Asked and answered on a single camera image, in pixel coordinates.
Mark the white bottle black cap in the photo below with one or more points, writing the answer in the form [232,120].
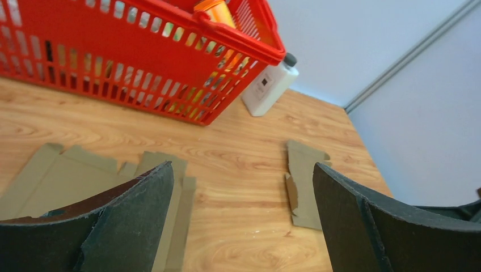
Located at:
[269,86]

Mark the brown cardboard box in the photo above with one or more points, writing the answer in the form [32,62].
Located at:
[54,178]

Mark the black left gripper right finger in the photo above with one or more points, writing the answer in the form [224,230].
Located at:
[366,230]

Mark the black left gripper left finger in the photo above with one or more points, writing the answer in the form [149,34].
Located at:
[116,230]

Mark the red plastic shopping basket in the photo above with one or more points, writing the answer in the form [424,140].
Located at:
[160,57]

